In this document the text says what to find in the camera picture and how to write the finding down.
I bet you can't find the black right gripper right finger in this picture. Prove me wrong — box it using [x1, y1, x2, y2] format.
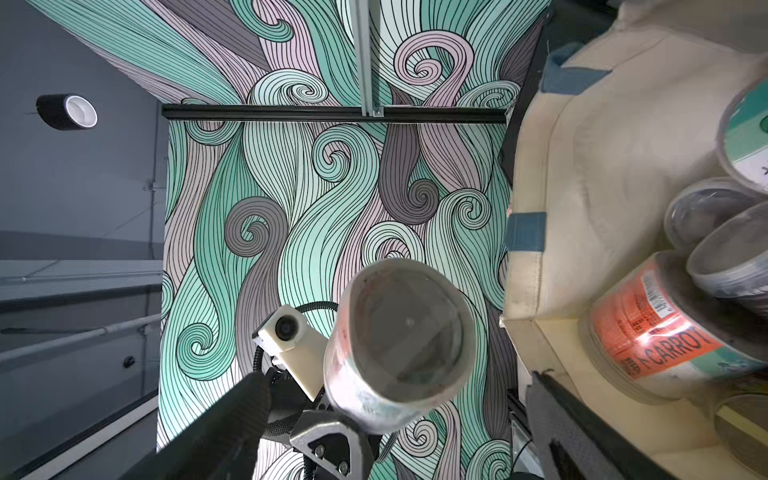
[526, 372, 673, 479]

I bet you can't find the beige canvas tote bag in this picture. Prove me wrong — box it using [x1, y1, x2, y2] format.
[501, 1, 767, 479]

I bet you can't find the clear red label jar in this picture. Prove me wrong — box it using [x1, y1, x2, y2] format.
[323, 258, 477, 435]

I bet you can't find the purple label seed jar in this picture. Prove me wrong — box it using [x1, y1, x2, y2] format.
[713, 393, 767, 479]

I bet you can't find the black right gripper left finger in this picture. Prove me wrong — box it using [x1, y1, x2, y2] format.
[123, 372, 271, 479]

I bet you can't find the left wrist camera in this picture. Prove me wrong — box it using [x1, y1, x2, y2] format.
[252, 305, 328, 401]

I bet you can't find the black ceiling spotlight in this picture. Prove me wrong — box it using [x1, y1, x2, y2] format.
[36, 94, 98, 131]

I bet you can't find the aluminium wall rail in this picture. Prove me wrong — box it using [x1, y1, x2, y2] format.
[348, 0, 384, 118]

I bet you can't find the red carrot label jar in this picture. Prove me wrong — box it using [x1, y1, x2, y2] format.
[578, 251, 767, 405]

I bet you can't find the clear lid green jar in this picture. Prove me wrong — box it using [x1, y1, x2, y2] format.
[663, 177, 767, 254]

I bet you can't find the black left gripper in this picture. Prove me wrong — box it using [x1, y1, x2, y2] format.
[264, 371, 382, 479]

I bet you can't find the teal label seed jar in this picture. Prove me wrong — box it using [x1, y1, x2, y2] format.
[716, 77, 767, 195]

